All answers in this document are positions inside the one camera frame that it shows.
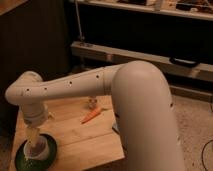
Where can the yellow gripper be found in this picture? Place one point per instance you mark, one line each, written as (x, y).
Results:
(32, 135)

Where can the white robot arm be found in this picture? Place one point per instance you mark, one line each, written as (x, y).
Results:
(142, 105)

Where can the white ceramic cup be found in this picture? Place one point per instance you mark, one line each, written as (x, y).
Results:
(38, 150)

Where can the green plate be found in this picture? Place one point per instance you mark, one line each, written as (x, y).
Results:
(23, 164)

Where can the wooden table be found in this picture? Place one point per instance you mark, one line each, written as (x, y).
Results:
(92, 146)

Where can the orange toy carrot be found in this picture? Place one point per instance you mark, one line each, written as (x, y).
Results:
(92, 114)

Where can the blue sponge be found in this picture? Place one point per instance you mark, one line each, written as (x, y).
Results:
(115, 128)

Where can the long metal case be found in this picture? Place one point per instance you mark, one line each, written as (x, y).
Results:
(108, 54)

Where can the metal pole stand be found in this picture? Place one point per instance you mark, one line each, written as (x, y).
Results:
(81, 36)

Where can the wooden shelf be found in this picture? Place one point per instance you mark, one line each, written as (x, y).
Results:
(146, 9)

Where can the black case handle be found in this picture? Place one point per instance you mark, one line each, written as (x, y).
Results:
(189, 64)

